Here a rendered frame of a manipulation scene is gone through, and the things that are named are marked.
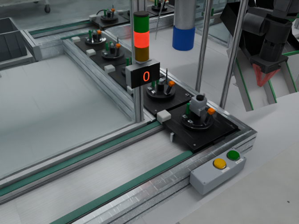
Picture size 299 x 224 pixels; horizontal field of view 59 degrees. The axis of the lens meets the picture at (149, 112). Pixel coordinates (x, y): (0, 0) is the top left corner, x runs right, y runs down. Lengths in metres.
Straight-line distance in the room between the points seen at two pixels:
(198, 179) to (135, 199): 0.22
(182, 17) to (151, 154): 1.11
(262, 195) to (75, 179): 0.67
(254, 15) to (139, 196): 0.63
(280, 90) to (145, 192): 0.80
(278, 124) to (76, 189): 0.96
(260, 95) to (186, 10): 0.86
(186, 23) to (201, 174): 1.21
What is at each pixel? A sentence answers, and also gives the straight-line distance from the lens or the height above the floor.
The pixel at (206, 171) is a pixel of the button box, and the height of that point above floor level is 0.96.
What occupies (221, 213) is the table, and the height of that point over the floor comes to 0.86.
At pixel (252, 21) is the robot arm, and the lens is 0.83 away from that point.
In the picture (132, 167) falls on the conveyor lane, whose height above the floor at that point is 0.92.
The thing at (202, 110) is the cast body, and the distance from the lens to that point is 1.05.
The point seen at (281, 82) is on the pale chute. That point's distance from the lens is 1.38.
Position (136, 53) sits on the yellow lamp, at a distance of 0.91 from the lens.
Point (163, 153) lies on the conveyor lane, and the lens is 1.05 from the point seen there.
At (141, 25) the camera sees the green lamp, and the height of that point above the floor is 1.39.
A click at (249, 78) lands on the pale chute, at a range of 1.24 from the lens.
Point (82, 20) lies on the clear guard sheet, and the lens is 0.83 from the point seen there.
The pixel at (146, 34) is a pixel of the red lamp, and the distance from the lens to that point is 0.88.
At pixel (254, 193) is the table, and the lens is 1.07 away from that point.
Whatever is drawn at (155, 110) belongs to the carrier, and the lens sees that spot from 1.16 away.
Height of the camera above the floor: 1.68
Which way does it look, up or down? 38 degrees down
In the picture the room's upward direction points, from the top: straight up
